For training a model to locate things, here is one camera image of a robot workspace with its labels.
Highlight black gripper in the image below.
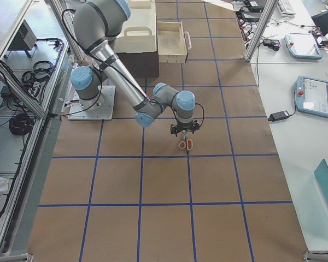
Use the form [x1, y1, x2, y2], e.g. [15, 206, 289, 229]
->
[170, 120, 200, 136]

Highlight grey orange scissors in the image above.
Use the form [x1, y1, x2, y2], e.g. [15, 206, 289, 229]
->
[178, 131, 194, 151]

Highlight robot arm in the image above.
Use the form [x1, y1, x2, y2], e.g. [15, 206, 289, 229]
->
[73, 1, 201, 134]

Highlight black power adapter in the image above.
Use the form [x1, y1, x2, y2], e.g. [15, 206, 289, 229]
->
[268, 110, 290, 122]

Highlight white plastic tray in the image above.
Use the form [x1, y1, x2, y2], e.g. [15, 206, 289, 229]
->
[114, 1, 157, 53]

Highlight blue teach pendant near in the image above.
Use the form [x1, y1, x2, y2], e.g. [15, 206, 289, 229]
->
[294, 76, 328, 118]

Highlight blue teach pendant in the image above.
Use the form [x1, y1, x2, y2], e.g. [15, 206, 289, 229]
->
[284, 33, 323, 60]
[294, 76, 328, 118]

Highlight blue teach pendant far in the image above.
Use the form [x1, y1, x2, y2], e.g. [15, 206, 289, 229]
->
[284, 33, 323, 60]

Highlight grey electronics box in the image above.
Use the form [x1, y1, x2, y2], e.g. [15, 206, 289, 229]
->
[4, 20, 37, 58]

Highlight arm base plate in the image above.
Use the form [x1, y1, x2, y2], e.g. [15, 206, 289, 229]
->
[67, 85, 116, 121]

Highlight aluminium frame post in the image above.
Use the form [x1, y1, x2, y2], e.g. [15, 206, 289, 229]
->
[244, 0, 278, 62]

